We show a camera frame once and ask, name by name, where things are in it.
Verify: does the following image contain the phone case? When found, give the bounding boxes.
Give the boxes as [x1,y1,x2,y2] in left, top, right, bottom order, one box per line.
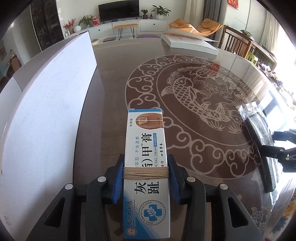
[236,101,277,192]

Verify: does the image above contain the blue white nail cream box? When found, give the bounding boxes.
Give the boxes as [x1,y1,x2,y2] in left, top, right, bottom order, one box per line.
[123,109,171,240]

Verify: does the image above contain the floral cushion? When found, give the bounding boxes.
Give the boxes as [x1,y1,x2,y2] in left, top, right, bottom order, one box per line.
[265,197,295,241]

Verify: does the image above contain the large white cardboard box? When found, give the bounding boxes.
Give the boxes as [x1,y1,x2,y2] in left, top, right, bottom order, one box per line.
[1,33,97,240]

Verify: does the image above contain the wooden dining chair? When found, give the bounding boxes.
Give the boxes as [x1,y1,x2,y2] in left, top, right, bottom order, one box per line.
[218,26,252,58]

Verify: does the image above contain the orange lounge chair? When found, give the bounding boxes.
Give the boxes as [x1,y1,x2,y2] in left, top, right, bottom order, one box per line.
[169,19,223,37]

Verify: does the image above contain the flat white box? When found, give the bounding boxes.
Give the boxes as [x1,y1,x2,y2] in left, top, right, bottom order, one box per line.
[161,34,219,56]

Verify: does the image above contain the white tv cabinet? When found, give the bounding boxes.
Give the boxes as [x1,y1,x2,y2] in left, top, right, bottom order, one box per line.
[87,19,169,40]

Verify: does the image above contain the wooden bench stool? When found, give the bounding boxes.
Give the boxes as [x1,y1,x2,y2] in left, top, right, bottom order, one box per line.
[113,23,138,40]

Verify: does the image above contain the red flower vase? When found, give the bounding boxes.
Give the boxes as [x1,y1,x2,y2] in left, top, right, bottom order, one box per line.
[63,18,76,35]

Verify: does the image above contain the green potted plant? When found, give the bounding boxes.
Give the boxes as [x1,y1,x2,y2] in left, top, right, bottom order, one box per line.
[151,4,171,20]

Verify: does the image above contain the black television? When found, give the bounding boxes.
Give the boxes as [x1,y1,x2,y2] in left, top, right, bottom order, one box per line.
[98,0,140,23]

